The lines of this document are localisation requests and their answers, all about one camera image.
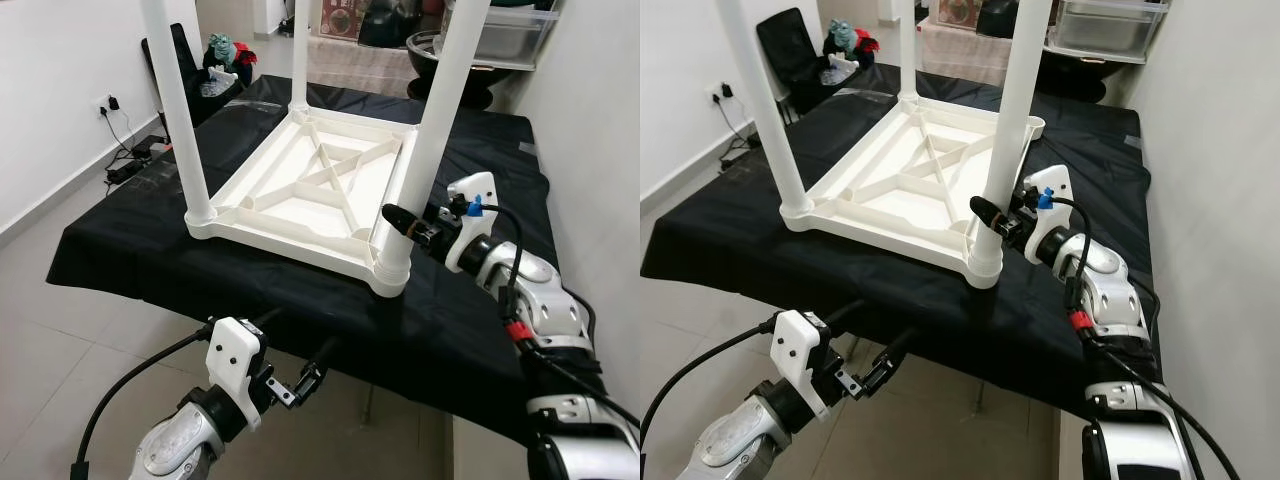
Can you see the tan rubber band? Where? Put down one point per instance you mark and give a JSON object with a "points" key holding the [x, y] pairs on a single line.
{"points": [[420, 233]]}

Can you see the red poster sign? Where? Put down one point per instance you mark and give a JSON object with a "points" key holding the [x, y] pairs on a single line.
{"points": [[955, 12], [340, 18]]}

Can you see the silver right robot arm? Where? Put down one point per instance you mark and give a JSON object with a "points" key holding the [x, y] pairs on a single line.
{"points": [[550, 310], [1110, 300]]}

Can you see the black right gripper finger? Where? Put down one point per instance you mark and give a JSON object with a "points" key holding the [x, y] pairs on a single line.
{"points": [[990, 214], [405, 225]]}

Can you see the black table cloth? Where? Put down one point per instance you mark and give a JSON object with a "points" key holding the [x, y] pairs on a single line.
{"points": [[150, 250], [730, 240]]}

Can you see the black round tub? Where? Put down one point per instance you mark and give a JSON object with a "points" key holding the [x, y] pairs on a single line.
{"points": [[475, 85], [1080, 75]]}

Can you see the white plastic table top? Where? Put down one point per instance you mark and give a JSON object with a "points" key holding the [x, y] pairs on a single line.
{"points": [[890, 200], [290, 210]]}

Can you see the black power strip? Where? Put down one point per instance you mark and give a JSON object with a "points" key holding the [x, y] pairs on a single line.
{"points": [[737, 159], [124, 171]]}

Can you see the clear plastic storage box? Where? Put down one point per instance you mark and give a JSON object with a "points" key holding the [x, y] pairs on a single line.
{"points": [[1110, 25], [515, 35]]}

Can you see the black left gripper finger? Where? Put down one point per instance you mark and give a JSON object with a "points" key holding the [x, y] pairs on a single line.
{"points": [[845, 312], [890, 358], [318, 368], [270, 316]]}

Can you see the teal plush toy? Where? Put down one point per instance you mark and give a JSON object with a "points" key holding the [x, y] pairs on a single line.
{"points": [[220, 48], [838, 38]]}

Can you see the red cloth item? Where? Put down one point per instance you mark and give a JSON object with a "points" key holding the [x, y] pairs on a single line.
{"points": [[865, 42], [246, 53]]}

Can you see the black power adapter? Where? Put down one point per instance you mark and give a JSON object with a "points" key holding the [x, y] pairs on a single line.
{"points": [[142, 147]]}

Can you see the clear plastic wrap bundle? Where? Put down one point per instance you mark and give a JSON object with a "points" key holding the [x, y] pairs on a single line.
{"points": [[218, 82], [835, 70]]}

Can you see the beige cloth cover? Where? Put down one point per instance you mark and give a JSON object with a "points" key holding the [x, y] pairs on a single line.
{"points": [[960, 55], [350, 65]]}

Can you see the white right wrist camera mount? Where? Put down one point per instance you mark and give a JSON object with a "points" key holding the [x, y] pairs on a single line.
{"points": [[1055, 185], [478, 195]]}

